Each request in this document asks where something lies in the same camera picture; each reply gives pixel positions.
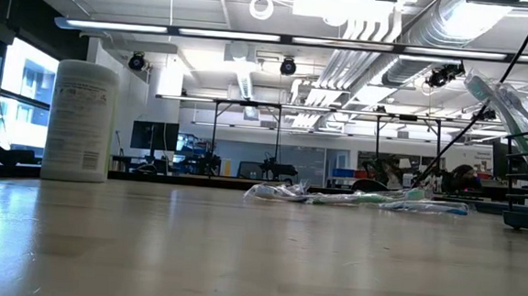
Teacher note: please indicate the blue bin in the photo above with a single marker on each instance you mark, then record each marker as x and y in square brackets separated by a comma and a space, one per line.
[344, 172]

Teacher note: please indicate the black hanging camera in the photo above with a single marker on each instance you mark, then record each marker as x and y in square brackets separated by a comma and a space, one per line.
[443, 76]
[288, 67]
[137, 61]

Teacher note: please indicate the white wipes canister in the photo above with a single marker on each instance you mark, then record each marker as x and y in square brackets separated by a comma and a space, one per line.
[79, 123]

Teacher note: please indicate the black monitor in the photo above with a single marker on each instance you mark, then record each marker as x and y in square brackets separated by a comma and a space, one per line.
[154, 135]

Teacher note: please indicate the person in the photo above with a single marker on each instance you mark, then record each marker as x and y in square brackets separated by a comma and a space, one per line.
[464, 178]

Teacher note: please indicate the silver ventilation duct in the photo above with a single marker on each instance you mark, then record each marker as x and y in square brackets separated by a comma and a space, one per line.
[416, 56]

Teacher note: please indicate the black gantry frame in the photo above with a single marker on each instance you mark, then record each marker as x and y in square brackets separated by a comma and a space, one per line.
[321, 108]

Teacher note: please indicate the black table frame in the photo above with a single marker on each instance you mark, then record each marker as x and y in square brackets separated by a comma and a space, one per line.
[175, 179]

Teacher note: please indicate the blue toothbrush in clear wrapper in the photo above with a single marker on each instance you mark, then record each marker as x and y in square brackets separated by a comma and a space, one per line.
[425, 206]

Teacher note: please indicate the black background robot arm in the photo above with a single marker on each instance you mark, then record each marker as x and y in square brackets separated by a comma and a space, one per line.
[208, 163]
[276, 167]

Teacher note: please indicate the green toothbrush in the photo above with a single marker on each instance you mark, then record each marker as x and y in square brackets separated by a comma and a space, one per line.
[357, 198]
[479, 87]

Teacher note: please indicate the ceiling light strip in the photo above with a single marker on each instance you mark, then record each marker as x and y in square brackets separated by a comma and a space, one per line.
[115, 26]

